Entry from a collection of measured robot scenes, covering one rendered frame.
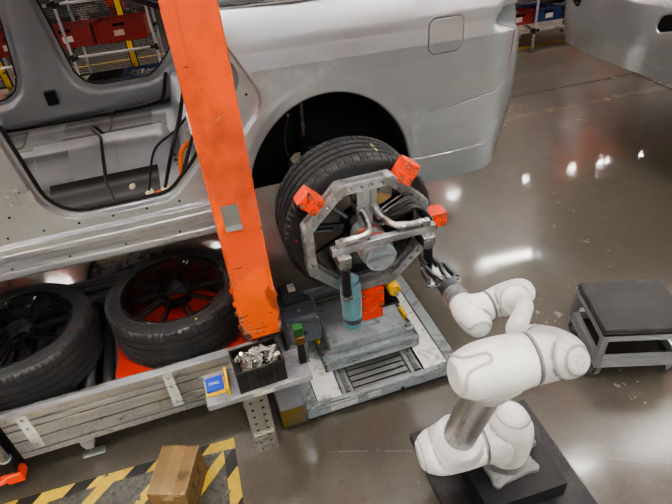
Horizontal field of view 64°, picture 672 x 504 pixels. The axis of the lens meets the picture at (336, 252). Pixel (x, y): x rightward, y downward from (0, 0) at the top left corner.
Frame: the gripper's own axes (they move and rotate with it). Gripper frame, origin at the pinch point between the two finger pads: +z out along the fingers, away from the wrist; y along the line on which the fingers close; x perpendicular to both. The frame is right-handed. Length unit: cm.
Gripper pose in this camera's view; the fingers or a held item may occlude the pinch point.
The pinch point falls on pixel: (427, 260)
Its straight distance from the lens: 212.9
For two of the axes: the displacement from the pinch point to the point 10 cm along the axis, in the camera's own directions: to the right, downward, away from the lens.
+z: -3.1, -5.5, 7.7
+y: 9.5, -2.4, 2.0
